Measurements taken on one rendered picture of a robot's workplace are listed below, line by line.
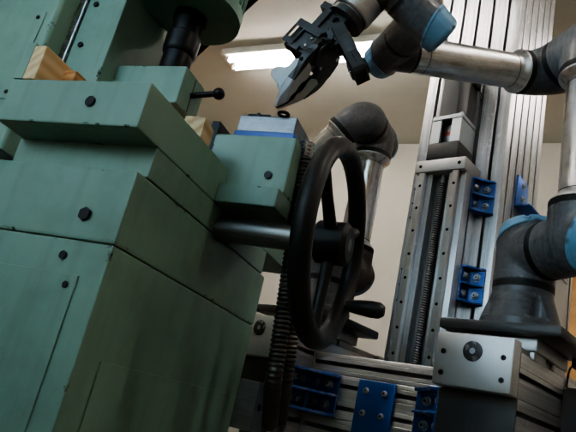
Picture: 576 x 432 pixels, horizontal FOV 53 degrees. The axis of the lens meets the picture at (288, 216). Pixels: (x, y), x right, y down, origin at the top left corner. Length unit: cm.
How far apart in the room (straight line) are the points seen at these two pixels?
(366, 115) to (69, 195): 108
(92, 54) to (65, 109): 32
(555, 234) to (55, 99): 84
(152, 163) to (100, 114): 8
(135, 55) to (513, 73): 78
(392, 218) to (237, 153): 353
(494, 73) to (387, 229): 310
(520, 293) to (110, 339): 78
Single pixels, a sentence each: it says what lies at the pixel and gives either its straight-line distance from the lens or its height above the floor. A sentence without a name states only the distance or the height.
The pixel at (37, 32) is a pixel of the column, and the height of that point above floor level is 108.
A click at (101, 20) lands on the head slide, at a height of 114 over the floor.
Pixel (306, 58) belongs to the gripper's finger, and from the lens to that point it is 102.
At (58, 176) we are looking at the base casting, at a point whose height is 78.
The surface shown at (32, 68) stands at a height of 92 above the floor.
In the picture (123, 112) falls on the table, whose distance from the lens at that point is 70.
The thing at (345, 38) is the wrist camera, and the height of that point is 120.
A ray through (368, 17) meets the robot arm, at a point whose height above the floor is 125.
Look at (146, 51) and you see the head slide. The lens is 113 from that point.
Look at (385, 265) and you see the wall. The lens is 426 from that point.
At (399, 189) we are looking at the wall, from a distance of 445.
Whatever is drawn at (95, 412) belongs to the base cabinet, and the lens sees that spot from 69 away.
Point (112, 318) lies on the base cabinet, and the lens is 68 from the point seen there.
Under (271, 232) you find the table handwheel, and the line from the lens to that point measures 81.
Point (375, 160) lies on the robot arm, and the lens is 171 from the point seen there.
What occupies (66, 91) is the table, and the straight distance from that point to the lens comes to 77.
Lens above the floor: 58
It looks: 18 degrees up
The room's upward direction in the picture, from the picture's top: 13 degrees clockwise
